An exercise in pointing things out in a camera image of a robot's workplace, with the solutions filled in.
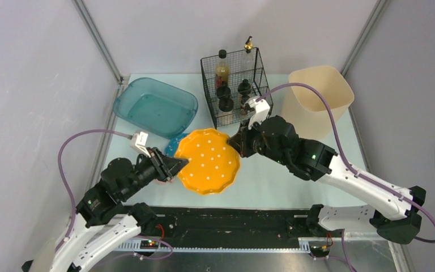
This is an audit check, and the white powder dispenser bottle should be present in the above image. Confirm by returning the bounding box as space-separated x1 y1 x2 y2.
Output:
237 79 252 96

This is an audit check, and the brown sauce bottle black cap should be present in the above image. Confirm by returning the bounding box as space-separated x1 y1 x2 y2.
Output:
215 49 230 88

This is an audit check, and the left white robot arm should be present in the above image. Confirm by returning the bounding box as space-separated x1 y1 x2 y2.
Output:
21 147 189 271

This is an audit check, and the beige waste bin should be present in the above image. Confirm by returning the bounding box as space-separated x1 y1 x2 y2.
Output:
279 65 355 141

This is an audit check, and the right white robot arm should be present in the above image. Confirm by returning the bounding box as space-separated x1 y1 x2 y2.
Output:
228 116 426 244

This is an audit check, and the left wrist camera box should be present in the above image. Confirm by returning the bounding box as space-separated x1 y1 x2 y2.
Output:
130 131 149 156

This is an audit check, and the white-bead shaker jar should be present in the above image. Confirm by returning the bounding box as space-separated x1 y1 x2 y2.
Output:
216 81 231 100
217 97 234 126

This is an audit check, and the black wire rack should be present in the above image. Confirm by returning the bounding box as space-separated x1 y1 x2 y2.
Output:
201 48 270 128

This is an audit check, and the left aluminium frame post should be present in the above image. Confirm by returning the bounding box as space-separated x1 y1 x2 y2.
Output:
72 0 123 84

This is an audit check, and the yellow polka dot plate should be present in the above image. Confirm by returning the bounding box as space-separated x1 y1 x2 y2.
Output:
175 128 240 196

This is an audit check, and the gold spout glass bottle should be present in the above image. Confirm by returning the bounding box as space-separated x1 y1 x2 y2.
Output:
242 35 257 82

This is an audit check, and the aluminium frame post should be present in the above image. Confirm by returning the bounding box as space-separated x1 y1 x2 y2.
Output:
340 0 390 77
72 0 123 84

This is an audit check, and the pink white mug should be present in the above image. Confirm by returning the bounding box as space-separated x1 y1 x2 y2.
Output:
153 179 174 185

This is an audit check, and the right aluminium frame post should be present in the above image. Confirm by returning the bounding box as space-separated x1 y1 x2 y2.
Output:
340 0 390 77

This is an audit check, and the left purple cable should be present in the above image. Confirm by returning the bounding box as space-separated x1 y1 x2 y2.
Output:
54 129 133 252

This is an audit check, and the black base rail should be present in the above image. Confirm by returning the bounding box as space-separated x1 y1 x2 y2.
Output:
112 205 357 249

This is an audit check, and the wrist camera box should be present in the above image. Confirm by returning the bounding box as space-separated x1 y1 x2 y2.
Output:
245 96 270 130
130 131 149 156

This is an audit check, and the small spice jar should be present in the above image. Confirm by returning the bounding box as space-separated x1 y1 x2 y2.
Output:
240 95 250 116

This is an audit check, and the teal plastic tub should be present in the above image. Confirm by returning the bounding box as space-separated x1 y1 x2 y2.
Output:
113 77 198 139

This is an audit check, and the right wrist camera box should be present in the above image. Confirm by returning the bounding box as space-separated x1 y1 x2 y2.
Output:
245 96 270 130

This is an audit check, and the blue polka dot plate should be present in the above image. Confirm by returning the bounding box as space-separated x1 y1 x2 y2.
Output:
165 133 189 157

